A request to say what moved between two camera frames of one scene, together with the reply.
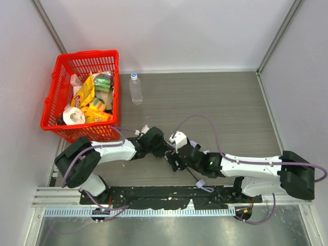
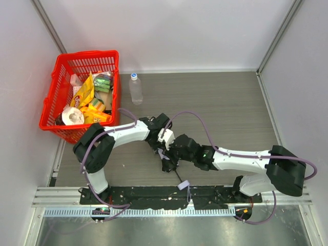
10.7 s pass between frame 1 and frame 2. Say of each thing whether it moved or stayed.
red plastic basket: stayed
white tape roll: stayed
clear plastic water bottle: stayed
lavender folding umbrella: moved
